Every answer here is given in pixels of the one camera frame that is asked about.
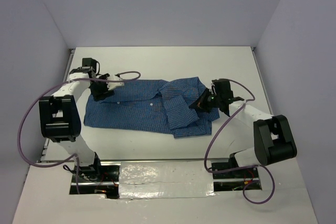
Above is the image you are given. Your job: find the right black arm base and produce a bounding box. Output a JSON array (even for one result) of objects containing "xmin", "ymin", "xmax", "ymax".
[{"xmin": 207, "ymin": 158, "xmax": 261, "ymax": 193}]

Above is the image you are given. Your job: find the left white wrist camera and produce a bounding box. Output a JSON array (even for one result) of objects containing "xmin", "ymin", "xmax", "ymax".
[{"xmin": 106, "ymin": 74, "xmax": 124, "ymax": 91}]

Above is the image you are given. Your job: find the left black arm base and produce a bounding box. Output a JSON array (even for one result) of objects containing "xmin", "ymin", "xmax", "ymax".
[{"xmin": 69, "ymin": 164, "xmax": 120, "ymax": 199}]

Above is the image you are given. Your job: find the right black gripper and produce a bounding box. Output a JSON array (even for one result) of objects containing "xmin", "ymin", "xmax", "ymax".
[{"xmin": 190, "ymin": 88, "xmax": 222, "ymax": 114}]

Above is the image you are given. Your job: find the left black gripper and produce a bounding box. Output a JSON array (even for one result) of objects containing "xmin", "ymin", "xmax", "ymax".
[{"xmin": 88, "ymin": 73, "xmax": 114, "ymax": 102}]

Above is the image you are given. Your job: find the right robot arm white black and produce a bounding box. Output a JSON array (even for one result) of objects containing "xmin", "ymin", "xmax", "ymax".
[{"xmin": 189, "ymin": 79, "xmax": 297, "ymax": 177}]

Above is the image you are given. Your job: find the blue checked long sleeve shirt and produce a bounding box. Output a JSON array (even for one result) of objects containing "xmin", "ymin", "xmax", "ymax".
[{"xmin": 83, "ymin": 77, "xmax": 219, "ymax": 138}]

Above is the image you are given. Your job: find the silver tape sheet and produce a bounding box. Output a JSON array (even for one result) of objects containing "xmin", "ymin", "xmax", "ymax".
[{"xmin": 119, "ymin": 161, "xmax": 215, "ymax": 199}]

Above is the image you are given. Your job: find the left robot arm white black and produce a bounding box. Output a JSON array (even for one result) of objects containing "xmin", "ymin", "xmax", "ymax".
[{"xmin": 39, "ymin": 58, "xmax": 114, "ymax": 181}]

